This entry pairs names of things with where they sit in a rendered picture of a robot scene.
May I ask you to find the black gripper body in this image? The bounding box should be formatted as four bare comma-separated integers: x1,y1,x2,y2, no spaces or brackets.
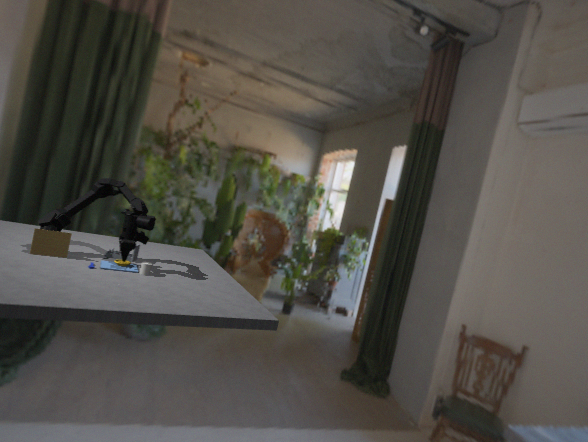
119,225,137,248

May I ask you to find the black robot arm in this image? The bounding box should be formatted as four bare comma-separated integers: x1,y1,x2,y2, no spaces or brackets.
38,178,156,245

